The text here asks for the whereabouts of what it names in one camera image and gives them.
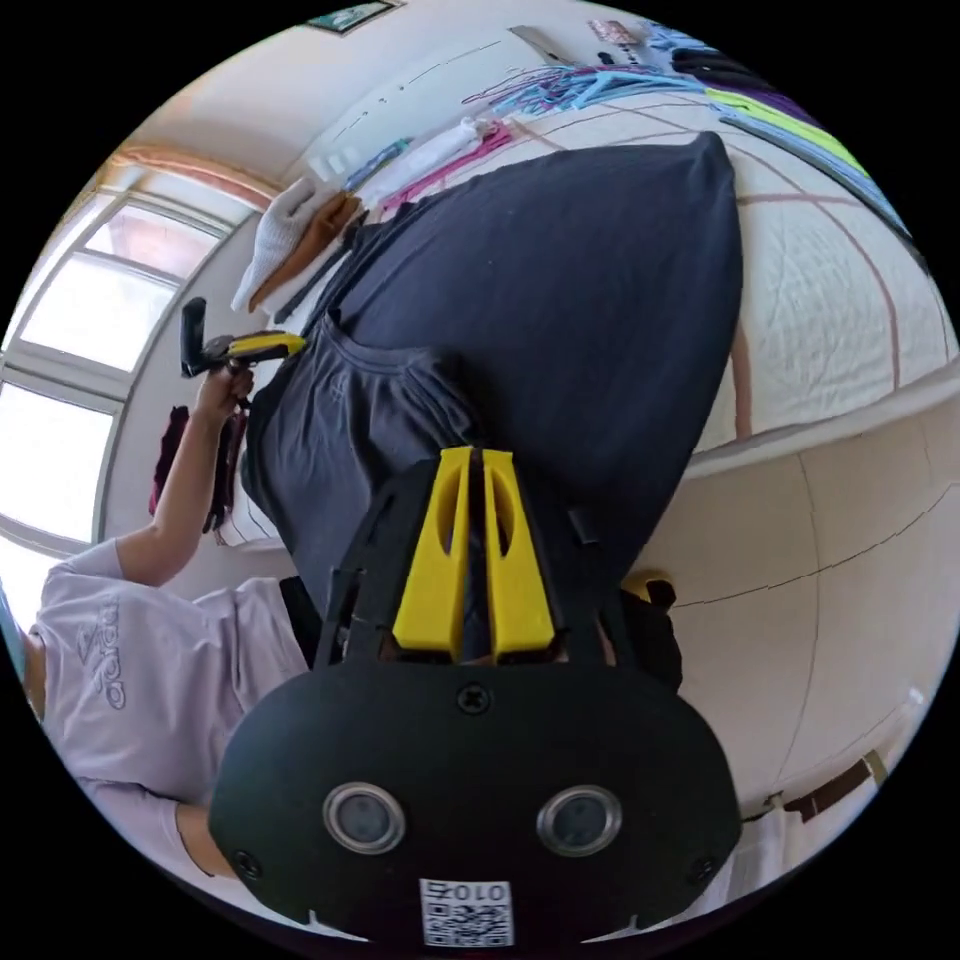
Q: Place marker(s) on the person's left hand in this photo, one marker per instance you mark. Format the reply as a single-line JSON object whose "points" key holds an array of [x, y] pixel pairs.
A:
{"points": [[225, 394]]}

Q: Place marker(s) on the black short sleeve shirt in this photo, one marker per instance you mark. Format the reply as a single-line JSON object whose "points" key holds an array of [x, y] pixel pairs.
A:
{"points": [[540, 300]]}

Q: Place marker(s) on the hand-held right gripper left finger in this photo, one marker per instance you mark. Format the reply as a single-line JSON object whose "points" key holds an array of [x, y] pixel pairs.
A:
{"points": [[431, 577]]}

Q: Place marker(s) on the pile of dark and neon clothes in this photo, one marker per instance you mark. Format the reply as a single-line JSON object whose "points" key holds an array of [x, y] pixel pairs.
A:
{"points": [[757, 101]]}

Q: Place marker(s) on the person's right forearm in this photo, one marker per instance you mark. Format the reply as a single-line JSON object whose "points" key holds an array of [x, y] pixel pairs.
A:
{"points": [[202, 840]]}

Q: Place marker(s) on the window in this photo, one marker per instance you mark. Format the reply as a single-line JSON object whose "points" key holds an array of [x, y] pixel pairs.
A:
{"points": [[82, 360]]}

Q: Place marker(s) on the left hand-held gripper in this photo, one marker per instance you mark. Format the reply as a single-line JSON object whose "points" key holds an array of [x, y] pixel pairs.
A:
{"points": [[221, 360]]}

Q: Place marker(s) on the dark red hanging clothes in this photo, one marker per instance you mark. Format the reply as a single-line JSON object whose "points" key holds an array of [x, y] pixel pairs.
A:
{"points": [[169, 461]]}

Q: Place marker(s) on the heap of coloured clothes hangers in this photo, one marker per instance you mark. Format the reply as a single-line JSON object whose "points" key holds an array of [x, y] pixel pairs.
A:
{"points": [[577, 82]]}

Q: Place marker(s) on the bed with white quilt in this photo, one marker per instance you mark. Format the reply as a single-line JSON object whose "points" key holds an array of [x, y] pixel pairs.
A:
{"points": [[817, 300]]}

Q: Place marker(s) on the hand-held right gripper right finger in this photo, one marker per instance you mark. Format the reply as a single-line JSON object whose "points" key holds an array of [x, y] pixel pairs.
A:
{"points": [[525, 577]]}

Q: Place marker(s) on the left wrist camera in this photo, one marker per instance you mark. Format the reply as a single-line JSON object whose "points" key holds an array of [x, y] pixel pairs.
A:
{"points": [[193, 334]]}

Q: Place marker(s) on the white and pink clothes on hangers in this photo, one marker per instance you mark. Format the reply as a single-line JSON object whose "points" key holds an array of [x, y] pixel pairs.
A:
{"points": [[442, 157]]}

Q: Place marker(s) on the person's left forearm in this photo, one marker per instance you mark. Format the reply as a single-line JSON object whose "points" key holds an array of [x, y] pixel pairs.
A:
{"points": [[169, 487]]}

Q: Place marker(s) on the person's body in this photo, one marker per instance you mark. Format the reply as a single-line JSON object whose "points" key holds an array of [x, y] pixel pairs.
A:
{"points": [[142, 675]]}

